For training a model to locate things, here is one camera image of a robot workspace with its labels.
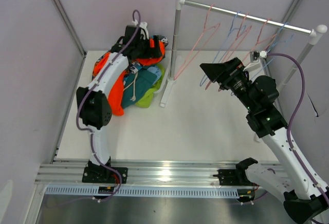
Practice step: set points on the pink hanger for orange shorts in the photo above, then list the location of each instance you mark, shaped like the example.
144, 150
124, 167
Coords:
206, 35

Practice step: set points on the white plastic basket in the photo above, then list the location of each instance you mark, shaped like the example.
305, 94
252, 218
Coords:
160, 83

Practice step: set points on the lime green shorts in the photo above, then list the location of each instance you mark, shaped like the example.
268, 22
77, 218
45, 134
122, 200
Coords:
147, 99

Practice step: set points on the patterned navy white shorts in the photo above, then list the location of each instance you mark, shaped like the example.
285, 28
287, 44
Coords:
134, 54

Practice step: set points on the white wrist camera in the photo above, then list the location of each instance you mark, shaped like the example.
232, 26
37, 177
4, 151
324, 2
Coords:
141, 30
255, 60

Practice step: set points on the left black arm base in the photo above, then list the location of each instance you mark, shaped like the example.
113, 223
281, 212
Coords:
98, 174

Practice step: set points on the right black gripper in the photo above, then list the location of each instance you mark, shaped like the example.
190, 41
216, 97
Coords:
231, 70

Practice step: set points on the light blue shorts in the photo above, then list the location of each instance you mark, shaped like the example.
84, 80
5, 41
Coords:
156, 71

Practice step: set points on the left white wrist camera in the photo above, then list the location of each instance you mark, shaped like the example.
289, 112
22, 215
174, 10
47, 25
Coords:
141, 30

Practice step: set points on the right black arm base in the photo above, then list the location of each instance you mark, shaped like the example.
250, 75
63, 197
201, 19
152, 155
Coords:
237, 176

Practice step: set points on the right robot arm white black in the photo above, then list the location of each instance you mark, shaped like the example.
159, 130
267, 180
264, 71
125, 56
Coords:
305, 194

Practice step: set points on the slotted grey cable duct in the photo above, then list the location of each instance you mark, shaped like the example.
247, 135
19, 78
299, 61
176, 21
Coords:
143, 191

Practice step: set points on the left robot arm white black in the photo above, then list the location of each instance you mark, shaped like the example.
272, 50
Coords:
94, 110

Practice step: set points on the orange shorts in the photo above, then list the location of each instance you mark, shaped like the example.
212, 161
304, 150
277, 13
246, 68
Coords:
116, 93

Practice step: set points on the aluminium mounting rail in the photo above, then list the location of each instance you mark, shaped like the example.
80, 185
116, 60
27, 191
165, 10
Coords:
140, 173

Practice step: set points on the silver clothes rack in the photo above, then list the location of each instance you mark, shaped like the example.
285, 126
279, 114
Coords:
314, 37

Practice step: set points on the teal green shorts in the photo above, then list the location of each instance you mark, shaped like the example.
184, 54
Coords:
137, 85

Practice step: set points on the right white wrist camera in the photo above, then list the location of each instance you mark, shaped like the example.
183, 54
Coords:
255, 60

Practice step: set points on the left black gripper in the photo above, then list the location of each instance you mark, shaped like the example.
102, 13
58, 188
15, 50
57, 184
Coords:
152, 52

